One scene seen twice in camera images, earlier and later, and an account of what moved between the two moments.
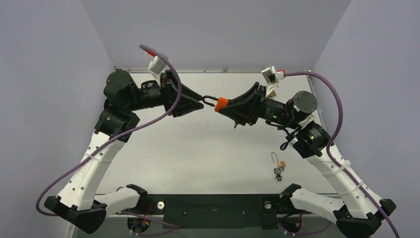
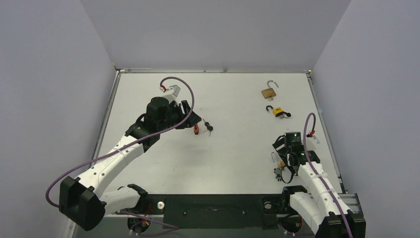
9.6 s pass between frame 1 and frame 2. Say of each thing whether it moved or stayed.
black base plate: stayed
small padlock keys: stayed
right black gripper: moved
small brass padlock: stayed
